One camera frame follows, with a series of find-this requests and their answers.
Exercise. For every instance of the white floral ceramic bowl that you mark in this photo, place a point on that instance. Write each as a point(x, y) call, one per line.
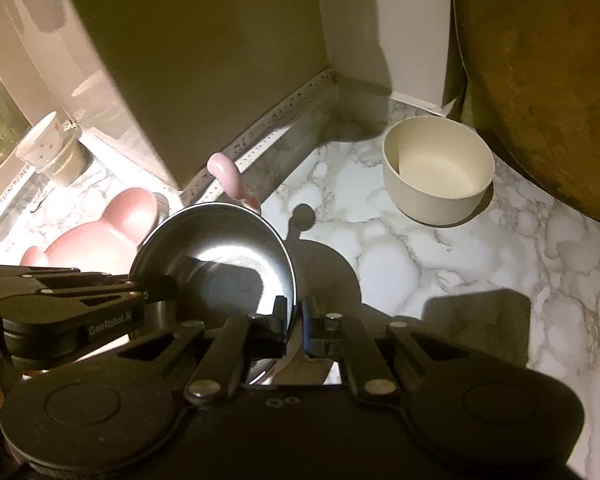
point(43, 142)

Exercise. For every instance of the pink bear-shaped plate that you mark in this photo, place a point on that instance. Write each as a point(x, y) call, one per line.
point(108, 244)

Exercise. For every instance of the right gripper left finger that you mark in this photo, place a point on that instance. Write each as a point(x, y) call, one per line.
point(226, 364)

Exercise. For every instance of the cream round bowl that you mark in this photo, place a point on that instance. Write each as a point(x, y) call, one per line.
point(436, 171)

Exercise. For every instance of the pink pot steel insert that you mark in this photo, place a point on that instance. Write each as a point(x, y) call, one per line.
point(215, 261)

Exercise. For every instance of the round wooden cutting board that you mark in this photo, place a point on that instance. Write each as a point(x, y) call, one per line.
point(535, 65)

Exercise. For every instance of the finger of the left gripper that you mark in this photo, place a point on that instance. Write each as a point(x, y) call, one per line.
point(82, 303)
point(39, 277)

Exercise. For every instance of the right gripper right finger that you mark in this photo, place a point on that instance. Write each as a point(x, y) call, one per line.
point(346, 340)

